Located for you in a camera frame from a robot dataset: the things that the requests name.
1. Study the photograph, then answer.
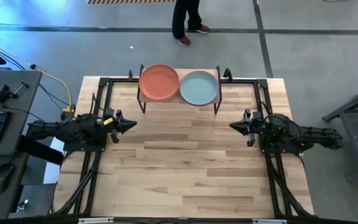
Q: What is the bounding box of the yellow cable with connector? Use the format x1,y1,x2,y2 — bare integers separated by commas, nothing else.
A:
29,63,75,113

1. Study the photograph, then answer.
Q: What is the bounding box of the white paper sheet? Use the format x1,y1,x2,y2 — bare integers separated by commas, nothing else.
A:
43,136,65,185

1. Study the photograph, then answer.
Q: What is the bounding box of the black clamp tool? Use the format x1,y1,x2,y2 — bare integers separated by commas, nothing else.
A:
0,81,30,106

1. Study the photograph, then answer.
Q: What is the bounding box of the person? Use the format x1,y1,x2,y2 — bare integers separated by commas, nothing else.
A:
172,0,211,47

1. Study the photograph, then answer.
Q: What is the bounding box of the dark grey desk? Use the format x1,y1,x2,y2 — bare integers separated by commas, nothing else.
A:
0,68,58,222

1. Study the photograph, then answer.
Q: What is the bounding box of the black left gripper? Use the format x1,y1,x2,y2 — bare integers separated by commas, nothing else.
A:
99,108,137,138

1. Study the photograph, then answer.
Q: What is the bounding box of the grey metal cart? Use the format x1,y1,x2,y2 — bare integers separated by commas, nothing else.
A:
321,80,358,183

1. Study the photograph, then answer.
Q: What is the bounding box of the small silver clip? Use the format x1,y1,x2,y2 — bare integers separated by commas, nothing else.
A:
16,198,29,213

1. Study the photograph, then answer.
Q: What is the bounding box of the black aluminium table frame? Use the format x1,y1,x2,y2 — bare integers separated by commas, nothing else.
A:
50,68,315,224

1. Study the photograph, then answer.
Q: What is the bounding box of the wooden shelf with black frame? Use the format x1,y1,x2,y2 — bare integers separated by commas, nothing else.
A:
137,64,223,115

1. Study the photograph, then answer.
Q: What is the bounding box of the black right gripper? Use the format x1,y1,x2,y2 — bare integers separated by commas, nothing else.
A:
229,109,265,141

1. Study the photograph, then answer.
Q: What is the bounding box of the silver mounting bracket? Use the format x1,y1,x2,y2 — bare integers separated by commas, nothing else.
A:
78,217,114,224
252,218,288,224

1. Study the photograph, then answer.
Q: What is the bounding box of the orange plate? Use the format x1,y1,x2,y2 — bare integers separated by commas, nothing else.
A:
139,86,180,103
138,63,180,100

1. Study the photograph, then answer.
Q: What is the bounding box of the black computer mouse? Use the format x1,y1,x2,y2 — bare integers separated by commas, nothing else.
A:
0,163,16,194

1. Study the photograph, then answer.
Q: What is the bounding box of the teal plate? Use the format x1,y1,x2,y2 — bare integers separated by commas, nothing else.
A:
180,71,219,105

